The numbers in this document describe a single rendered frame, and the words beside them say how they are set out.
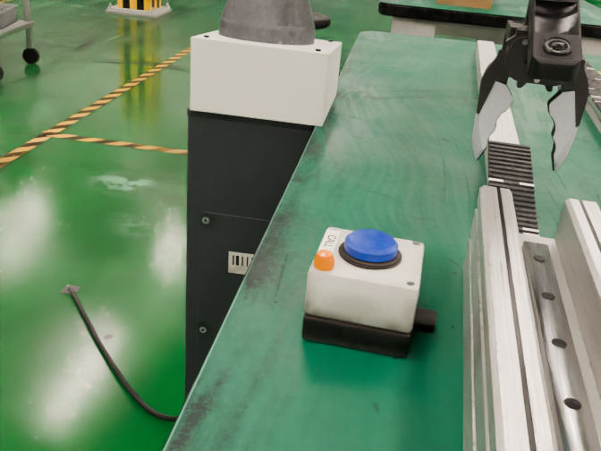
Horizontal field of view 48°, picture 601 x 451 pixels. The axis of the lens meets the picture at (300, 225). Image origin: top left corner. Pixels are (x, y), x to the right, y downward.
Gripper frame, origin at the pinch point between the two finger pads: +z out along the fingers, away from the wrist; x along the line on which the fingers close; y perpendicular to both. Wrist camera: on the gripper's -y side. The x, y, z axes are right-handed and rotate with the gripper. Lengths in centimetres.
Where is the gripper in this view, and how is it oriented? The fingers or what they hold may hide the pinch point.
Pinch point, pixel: (517, 158)
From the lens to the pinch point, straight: 80.0
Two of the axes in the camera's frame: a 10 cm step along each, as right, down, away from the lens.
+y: 2.1, -4.0, 8.9
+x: -9.7, -1.6, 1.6
